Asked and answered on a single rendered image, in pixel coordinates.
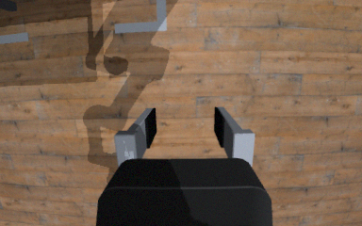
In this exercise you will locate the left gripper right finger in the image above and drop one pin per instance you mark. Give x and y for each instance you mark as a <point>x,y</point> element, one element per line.
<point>234,141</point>

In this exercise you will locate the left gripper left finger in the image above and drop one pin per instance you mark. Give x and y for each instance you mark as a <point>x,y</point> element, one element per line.
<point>134,141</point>

